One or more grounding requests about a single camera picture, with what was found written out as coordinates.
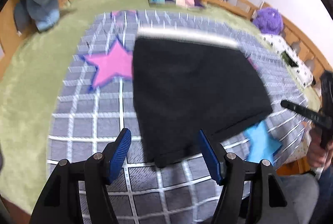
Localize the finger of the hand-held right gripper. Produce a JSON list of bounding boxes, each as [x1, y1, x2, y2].
[[280, 100, 326, 127]]

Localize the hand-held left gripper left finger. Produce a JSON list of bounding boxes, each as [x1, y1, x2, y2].
[[29, 128, 132, 224]]

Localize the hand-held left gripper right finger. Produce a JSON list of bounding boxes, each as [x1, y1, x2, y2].
[[198, 129, 302, 224]]

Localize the black pants with white waistband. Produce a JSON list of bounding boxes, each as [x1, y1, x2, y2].
[[132, 27, 273, 168]]

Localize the person's right hand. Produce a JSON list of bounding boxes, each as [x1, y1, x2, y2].
[[308, 122, 331, 170]]

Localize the grey grid blanket with stars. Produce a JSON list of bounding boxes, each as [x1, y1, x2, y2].
[[47, 9, 310, 224]]

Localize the grey cloth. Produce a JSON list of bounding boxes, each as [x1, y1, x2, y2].
[[275, 176, 320, 224]]

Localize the purple plush toy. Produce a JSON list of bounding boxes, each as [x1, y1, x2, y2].
[[253, 7, 283, 34]]

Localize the green plush blanket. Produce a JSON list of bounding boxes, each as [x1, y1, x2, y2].
[[0, 0, 321, 217]]

